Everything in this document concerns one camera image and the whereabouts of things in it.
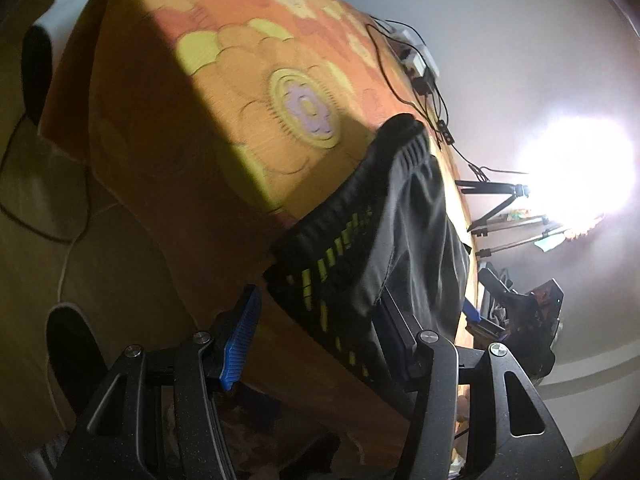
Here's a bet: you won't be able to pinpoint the white and black slipper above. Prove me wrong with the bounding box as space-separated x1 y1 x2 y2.
44 302 108 416
20 0 106 126

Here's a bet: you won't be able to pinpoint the silver tripod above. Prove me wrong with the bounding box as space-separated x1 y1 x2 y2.
475 214 571 259

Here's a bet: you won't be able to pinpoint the orange floral blanket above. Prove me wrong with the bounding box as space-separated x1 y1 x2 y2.
37 0 476 461

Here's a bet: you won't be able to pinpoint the bright ring light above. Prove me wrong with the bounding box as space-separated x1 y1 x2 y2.
517 115 637 237

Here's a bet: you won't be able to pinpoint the black floor cable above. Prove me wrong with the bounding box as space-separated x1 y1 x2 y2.
0 110 93 246

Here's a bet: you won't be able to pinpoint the black tripod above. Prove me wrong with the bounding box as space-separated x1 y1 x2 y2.
455 177 531 233

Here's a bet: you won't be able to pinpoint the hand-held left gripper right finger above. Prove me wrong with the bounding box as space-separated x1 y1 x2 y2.
372 295 581 480

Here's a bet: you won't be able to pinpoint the white cable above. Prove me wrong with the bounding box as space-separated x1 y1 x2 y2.
54 180 97 311

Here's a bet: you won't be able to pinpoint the black looped cable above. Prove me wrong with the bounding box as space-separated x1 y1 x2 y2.
365 20 451 128

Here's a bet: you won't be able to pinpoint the white power strip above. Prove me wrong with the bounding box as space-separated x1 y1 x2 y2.
390 27 441 78

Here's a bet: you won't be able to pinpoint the teal tag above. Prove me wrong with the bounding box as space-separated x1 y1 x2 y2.
534 232 569 254

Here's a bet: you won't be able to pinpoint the black pants with yellow print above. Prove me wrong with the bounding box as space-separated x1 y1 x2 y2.
262 112 473 418

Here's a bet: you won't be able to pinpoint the black light cable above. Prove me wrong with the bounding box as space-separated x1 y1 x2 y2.
452 141 529 182

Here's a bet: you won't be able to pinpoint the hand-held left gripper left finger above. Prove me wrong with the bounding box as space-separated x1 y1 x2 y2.
55 284 263 480

